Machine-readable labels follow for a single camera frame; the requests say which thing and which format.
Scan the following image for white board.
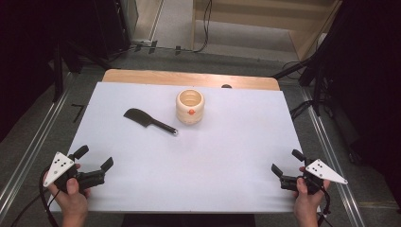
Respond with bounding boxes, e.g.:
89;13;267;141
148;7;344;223
46;81;322;214

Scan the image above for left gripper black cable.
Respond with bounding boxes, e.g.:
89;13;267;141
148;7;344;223
10;168;61;227

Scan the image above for person's left hand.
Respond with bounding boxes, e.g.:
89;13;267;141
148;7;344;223
42;164;92;219

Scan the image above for cream utensil holder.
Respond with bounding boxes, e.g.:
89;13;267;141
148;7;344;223
175;88;206;126

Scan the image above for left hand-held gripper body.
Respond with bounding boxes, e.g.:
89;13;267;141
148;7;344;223
43;151;107;194

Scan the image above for black curtain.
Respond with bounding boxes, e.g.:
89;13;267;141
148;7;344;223
310;0;401;206
0;0;96;143

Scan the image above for wooden shelf unit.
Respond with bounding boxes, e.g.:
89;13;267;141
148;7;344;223
191;0;344;61

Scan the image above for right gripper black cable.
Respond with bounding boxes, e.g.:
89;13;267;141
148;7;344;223
316;185;334;227

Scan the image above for black spatula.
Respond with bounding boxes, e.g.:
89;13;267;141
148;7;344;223
123;108;180;137

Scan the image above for person's right hand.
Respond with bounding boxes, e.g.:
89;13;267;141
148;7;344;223
292;166;331;219

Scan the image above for black floor cables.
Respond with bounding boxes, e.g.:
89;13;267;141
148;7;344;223
272;60;318;121

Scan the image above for metal floor rail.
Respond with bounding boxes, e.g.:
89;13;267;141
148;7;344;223
299;86;367;227
0;72;78;219

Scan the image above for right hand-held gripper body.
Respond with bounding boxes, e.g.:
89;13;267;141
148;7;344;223
279;158;349;196

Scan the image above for wooden table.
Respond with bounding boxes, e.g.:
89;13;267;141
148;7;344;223
102;69;281;92

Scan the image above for dark cabinet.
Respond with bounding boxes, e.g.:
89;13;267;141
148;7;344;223
93;0;140;61

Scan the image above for hanging black cable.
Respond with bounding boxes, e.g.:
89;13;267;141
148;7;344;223
192;0;213;54

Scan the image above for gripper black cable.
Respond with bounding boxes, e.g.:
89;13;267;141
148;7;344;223
316;185;334;227
10;168;61;227

